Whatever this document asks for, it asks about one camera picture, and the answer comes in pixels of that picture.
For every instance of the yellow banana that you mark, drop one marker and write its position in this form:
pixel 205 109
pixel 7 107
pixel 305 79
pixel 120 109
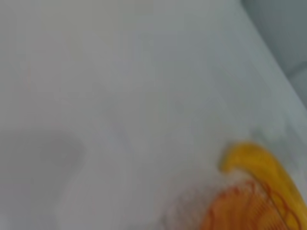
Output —
pixel 251 155

